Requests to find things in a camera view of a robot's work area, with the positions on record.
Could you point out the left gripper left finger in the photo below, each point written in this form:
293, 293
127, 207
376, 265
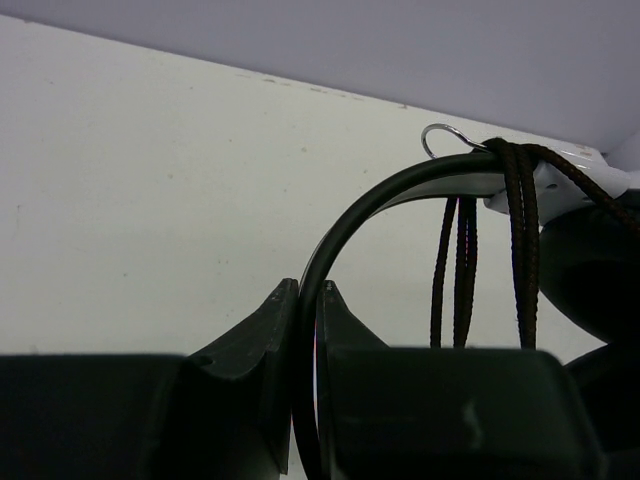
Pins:
220, 413

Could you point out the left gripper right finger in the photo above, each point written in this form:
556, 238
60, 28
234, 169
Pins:
445, 413

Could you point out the white black headphones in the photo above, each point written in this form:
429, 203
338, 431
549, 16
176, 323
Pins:
575, 263

